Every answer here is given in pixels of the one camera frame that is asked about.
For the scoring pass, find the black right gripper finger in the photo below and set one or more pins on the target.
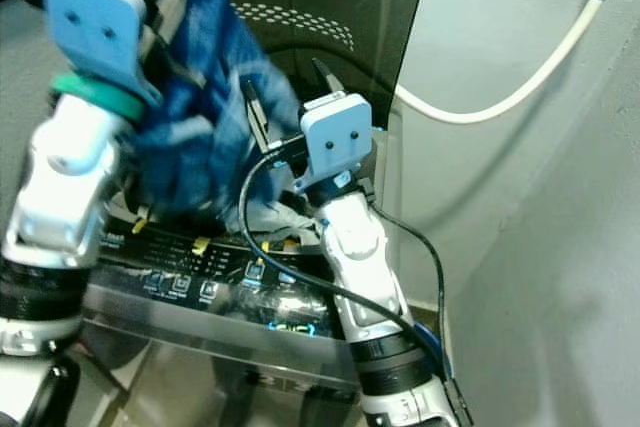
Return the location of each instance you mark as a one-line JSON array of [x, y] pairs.
[[260, 125], [328, 84]]

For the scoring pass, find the blue denim garment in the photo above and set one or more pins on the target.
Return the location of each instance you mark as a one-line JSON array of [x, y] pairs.
[[200, 147]]

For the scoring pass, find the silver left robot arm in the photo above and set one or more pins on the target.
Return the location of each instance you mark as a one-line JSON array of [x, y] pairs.
[[60, 207]]

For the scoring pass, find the dark washing machine lid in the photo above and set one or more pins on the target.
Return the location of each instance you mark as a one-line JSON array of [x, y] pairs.
[[360, 7]]

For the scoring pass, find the steel top-load washing machine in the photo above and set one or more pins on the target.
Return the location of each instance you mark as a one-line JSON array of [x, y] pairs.
[[220, 347]]

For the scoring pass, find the yellow panel tape piece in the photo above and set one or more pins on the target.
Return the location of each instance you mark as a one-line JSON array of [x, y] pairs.
[[269, 245], [201, 244], [141, 220]]

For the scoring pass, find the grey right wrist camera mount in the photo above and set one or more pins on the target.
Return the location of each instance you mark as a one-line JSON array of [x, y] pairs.
[[335, 137]]

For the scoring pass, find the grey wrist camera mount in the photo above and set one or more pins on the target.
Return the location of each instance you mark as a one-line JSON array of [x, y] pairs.
[[335, 137], [95, 17]]

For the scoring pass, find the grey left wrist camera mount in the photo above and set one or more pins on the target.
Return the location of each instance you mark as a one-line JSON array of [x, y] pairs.
[[95, 17]]

